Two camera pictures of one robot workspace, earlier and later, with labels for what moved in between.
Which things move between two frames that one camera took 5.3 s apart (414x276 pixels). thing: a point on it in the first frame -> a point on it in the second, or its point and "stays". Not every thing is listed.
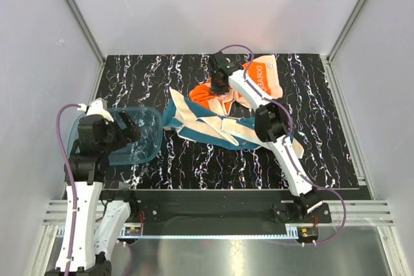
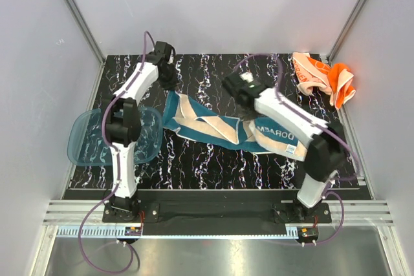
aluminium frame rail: (359, 214) stays
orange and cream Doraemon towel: (262, 72) -> (311, 75)
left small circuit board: (133, 231) stays
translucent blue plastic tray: (145, 148) stays
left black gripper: (120, 132) -> (169, 79)
